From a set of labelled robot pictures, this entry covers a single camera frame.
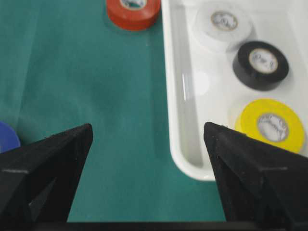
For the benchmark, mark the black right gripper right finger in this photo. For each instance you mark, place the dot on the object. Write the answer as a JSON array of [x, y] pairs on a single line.
[[257, 182]]

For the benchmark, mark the orange tape roll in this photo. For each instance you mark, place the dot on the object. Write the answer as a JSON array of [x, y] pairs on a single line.
[[133, 15]]

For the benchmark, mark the blue tape roll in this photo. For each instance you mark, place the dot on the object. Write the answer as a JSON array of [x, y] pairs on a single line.
[[8, 138]]

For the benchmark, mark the white plastic tray case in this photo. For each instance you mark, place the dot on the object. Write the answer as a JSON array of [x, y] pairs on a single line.
[[201, 84]]

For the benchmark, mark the yellow tape roll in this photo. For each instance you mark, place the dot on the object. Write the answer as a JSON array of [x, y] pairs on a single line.
[[272, 122]]

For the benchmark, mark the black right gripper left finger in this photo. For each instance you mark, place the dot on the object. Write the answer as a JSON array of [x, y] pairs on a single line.
[[38, 181]]

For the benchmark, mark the black tape roll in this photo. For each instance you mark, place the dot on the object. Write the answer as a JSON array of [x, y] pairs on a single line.
[[260, 65]]

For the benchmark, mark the white tape roll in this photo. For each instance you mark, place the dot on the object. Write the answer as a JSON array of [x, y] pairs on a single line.
[[221, 26]]

